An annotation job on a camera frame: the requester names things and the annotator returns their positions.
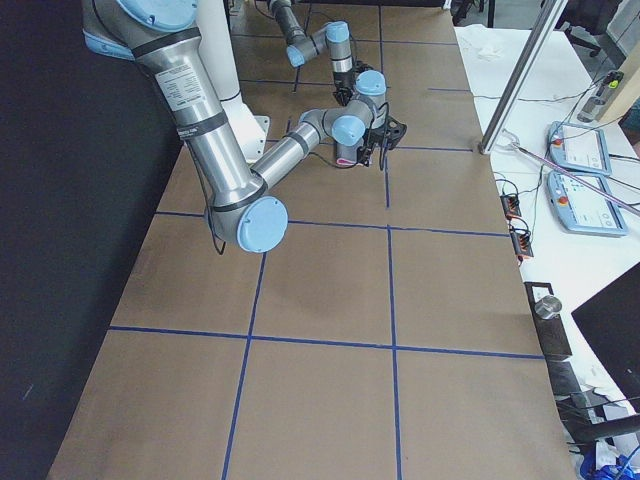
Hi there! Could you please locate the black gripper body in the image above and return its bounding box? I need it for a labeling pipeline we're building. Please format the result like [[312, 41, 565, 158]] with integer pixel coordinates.
[[332, 60, 373, 104], [356, 116, 406, 168]]

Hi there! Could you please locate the pink and grey towel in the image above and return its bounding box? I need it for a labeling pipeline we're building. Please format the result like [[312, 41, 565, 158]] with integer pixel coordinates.
[[335, 142, 365, 168]]

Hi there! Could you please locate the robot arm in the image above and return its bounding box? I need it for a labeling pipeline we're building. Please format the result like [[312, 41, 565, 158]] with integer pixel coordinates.
[[82, 1, 406, 253], [267, 0, 372, 106]]

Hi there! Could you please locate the crumpled white tissue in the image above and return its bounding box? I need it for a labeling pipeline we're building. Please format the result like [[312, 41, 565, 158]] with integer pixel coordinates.
[[477, 43, 504, 62]]

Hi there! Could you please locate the orange connector block far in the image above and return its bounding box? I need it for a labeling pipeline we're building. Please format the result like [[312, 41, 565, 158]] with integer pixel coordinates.
[[500, 193, 521, 220]]

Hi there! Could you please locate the orange connector block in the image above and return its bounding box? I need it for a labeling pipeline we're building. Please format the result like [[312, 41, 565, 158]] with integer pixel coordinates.
[[509, 227, 534, 261], [500, 193, 521, 220]]

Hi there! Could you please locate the orange connector block near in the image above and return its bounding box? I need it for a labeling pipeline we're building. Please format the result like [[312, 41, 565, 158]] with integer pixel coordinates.
[[509, 227, 534, 261]]

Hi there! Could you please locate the far teach pendant tablet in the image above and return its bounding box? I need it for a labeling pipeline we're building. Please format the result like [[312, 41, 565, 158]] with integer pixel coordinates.
[[548, 121, 612, 176]]

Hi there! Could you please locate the teach pendant tablet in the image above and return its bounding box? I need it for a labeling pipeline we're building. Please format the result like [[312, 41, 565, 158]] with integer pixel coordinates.
[[546, 171, 628, 238], [548, 121, 612, 176]]

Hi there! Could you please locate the near teach pendant tablet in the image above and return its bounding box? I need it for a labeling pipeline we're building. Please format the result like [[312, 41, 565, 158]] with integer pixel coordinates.
[[546, 171, 628, 238]]

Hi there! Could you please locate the black office chair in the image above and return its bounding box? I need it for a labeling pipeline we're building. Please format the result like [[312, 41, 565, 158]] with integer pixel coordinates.
[[555, 0, 622, 57]]

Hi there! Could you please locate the metal cup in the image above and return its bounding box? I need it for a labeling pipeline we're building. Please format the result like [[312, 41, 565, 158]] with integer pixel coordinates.
[[534, 295, 562, 320]]

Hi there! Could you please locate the reacher grabber stick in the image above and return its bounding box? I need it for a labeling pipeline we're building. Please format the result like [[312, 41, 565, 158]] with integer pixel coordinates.
[[496, 129, 640, 217]]

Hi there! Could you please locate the black tray under cup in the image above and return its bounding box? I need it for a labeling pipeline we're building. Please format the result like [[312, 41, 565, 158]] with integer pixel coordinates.
[[524, 282, 572, 361]]

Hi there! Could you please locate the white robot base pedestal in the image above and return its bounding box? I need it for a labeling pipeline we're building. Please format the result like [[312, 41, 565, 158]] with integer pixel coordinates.
[[196, 0, 271, 164]]

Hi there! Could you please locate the aluminium frame post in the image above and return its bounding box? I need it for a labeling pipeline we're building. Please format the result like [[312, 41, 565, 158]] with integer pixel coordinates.
[[478, 0, 568, 154]]

